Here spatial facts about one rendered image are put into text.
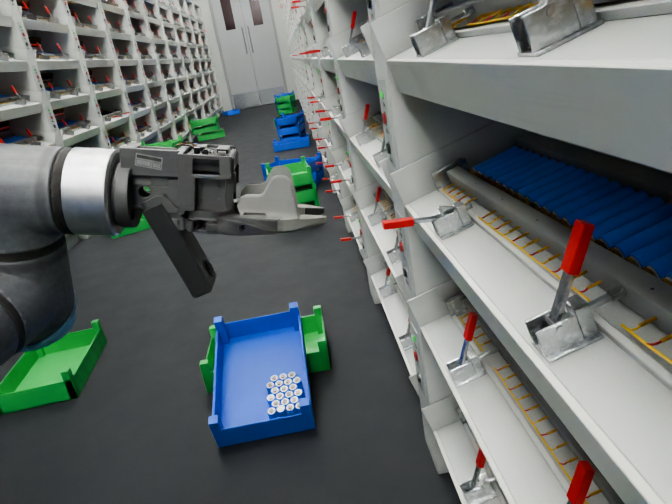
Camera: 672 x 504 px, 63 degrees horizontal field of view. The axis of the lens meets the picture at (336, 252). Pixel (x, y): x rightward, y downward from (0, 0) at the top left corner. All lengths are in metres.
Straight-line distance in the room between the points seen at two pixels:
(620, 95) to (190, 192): 0.42
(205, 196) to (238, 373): 0.77
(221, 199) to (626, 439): 0.42
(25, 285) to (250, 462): 0.64
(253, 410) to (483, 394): 0.65
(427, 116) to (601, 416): 0.51
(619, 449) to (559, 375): 0.07
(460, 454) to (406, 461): 0.17
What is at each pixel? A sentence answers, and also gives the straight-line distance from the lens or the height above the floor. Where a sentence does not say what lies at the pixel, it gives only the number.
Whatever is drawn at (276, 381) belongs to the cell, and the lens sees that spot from 1.18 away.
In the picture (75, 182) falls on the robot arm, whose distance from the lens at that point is 0.59.
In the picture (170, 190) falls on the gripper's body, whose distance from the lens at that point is 0.60.
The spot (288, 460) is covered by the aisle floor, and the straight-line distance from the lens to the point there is 1.12.
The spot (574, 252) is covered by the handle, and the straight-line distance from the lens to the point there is 0.39.
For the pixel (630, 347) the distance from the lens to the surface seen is 0.39.
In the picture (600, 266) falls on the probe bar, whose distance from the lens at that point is 0.44.
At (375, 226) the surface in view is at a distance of 1.34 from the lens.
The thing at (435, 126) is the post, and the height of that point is 0.59.
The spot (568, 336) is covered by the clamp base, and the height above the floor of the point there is 0.51.
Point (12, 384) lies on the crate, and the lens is 1.74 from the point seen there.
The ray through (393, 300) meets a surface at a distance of 1.40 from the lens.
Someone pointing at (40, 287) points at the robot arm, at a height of 0.53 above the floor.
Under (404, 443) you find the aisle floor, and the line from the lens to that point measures 1.11.
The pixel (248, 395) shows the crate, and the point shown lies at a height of 0.04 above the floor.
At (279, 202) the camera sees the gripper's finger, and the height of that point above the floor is 0.57.
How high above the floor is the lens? 0.71
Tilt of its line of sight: 20 degrees down
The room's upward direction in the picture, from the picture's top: 10 degrees counter-clockwise
